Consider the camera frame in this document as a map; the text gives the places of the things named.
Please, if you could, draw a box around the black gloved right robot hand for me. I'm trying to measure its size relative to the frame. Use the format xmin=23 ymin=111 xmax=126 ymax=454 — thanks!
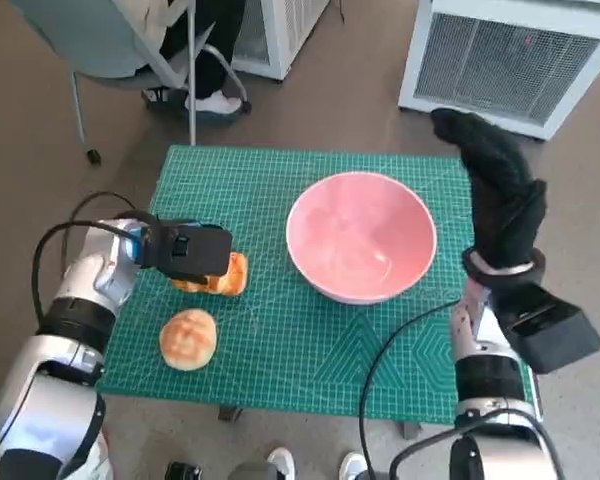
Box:
xmin=429 ymin=107 xmax=549 ymax=271

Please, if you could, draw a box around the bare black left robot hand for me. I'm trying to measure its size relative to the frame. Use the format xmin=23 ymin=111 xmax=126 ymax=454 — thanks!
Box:
xmin=168 ymin=272 xmax=221 ymax=291

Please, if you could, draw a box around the long toy bread loaf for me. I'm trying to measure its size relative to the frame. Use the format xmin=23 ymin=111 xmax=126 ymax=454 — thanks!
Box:
xmin=171 ymin=251 xmax=250 ymax=297

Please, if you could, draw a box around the round toy bread bun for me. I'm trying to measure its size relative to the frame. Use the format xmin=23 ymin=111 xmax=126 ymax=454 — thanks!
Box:
xmin=159 ymin=308 xmax=218 ymax=371

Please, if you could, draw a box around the pink bowl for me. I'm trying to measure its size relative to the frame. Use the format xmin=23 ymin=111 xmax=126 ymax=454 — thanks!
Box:
xmin=285 ymin=171 xmax=439 ymax=307

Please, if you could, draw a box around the green cutting mat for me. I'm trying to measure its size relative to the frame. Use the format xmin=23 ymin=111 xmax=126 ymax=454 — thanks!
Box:
xmin=97 ymin=144 xmax=536 ymax=416

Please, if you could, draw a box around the large white mesh-fronted machine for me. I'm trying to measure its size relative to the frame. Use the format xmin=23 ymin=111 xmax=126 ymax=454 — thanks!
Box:
xmin=397 ymin=0 xmax=600 ymax=144

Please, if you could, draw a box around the small black device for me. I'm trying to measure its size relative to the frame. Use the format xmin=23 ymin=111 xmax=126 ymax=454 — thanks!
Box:
xmin=165 ymin=460 xmax=203 ymax=480

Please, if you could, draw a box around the white plastic bag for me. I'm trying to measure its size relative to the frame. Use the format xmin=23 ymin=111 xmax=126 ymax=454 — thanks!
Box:
xmin=84 ymin=429 xmax=114 ymax=480

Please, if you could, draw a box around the person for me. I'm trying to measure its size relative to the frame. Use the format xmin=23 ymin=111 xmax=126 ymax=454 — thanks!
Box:
xmin=139 ymin=0 xmax=246 ymax=114

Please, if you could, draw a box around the white mesh-sided cabinet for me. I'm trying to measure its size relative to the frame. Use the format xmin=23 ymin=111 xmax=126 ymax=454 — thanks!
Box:
xmin=232 ymin=0 xmax=331 ymax=81

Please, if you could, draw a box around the grey office chair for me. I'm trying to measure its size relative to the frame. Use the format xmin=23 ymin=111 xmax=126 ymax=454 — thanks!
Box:
xmin=9 ymin=0 xmax=254 ymax=166

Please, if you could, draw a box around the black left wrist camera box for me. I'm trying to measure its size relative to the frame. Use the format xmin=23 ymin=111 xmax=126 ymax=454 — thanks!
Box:
xmin=138 ymin=217 xmax=234 ymax=282

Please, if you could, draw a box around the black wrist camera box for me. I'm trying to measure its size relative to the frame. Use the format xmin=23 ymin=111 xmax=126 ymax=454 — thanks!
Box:
xmin=138 ymin=217 xmax=234 ymax=282
xmin=492 ymin=284 xmax=600 ymax=375

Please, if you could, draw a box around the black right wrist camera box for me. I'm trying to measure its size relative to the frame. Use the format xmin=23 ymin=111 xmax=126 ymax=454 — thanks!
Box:
xmin=492 ymin=284 xmax=600 ymax=375

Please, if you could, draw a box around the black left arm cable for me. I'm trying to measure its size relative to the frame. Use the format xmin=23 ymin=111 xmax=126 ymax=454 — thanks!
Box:
xmin=31 ymin=192 xmax=159 ymax=326

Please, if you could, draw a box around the thin black cable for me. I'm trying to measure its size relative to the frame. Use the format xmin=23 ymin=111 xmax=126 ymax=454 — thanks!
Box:
xmin=358 ymin=299 xmax=461 ymax=480

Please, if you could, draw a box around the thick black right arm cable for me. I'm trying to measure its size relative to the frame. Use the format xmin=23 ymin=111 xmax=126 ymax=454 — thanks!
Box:
xmin=389 ymin=407 xmax=566 ymax=480

